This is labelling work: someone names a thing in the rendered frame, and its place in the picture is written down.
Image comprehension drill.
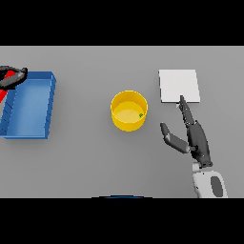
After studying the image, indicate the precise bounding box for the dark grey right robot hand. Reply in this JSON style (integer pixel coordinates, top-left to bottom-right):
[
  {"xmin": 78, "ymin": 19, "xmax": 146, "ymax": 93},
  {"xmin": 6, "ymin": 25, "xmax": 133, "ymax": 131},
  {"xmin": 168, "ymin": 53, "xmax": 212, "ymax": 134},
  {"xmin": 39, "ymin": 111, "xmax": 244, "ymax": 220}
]
[{"xmin": 159, "ymin": 94, "xmax": 214, "ymax": 169}]

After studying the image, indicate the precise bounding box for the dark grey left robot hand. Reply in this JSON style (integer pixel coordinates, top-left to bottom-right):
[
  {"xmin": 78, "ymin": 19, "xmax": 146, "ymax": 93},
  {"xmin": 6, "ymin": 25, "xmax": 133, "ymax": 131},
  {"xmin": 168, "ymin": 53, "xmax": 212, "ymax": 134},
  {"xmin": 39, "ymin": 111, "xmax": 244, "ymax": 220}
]
[{"xmin": 0, "ymin": 65, "xmax": 29, "ymax": 91}]

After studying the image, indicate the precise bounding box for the red beaker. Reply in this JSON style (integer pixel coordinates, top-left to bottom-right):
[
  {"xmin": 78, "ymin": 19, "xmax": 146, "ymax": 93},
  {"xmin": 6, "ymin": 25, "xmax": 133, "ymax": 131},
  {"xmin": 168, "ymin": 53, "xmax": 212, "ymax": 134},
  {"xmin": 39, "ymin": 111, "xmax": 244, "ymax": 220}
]
[{"xmin": 0, "ymin": 70, "xmax": 17, "ymax": 104}]

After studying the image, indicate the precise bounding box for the pale square measuring scale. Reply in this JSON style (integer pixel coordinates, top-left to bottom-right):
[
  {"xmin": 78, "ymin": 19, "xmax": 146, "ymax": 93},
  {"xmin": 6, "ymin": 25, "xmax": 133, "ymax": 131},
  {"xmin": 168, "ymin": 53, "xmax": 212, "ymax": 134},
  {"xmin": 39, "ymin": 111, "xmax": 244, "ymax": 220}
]
[{"xmin": 158, "ymin": 69, "xmax": 201, "ymax": 104}]

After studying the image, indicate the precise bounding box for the yellow bowl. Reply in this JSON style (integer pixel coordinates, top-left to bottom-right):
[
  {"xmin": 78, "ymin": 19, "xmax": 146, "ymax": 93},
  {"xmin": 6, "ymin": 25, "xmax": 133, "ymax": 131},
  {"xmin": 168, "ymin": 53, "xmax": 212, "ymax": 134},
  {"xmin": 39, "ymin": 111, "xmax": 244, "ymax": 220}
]
[{"xmin": 110, "ymin": 90, "xmax": 150, "ymax": 132}]

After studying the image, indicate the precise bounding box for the blue tray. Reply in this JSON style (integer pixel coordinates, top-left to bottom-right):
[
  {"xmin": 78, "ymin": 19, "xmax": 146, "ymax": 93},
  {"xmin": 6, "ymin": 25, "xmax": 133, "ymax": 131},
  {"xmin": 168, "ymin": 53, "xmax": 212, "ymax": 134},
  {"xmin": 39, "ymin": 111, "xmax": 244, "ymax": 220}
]
[{"xmin": 0, "ymin": 71, "xmax": 57, "ymax": 140}]

